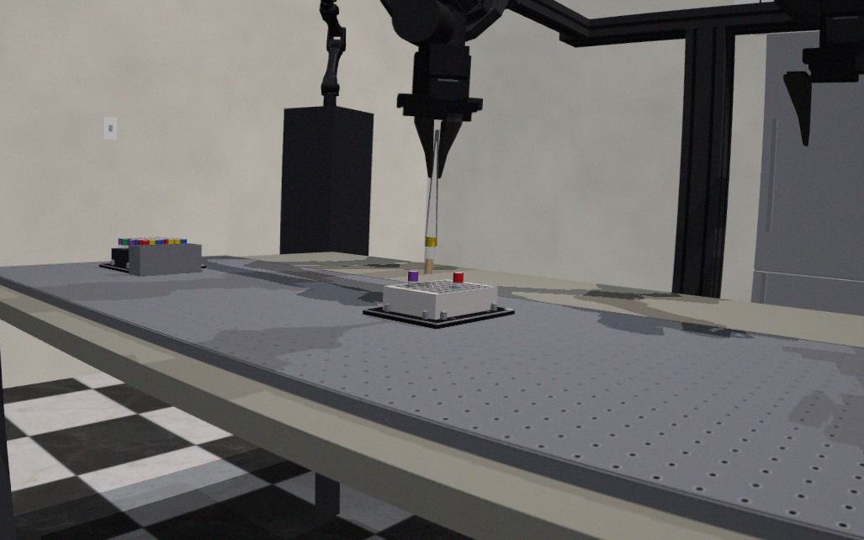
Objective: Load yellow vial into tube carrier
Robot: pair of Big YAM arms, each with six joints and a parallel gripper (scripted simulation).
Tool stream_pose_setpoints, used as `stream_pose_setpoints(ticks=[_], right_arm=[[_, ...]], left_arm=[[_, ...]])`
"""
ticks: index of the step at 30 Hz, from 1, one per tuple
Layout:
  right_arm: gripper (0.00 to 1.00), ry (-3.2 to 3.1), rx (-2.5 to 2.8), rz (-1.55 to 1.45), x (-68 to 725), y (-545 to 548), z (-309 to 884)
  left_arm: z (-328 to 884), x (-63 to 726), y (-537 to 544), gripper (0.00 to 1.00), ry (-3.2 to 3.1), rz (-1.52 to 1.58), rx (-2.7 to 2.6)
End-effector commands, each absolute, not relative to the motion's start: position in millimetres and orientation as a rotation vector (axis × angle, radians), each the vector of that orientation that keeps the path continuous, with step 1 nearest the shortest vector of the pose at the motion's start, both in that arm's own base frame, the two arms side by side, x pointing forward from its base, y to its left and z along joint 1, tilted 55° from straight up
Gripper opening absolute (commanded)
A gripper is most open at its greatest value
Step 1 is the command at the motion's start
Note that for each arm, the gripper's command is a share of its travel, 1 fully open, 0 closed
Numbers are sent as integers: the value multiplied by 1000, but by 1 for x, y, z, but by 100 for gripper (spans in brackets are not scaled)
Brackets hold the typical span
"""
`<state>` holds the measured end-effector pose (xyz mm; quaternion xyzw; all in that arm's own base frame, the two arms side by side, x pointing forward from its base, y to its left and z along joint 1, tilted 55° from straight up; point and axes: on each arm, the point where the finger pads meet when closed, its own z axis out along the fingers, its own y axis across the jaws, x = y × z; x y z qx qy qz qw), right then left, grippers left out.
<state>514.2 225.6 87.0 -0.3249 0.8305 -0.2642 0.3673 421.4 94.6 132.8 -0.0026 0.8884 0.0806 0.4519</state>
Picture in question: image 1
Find white rectangular rack with grid of holes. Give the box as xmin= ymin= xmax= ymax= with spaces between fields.
xmin=383 ymin=279 xmax=498 ymax=320

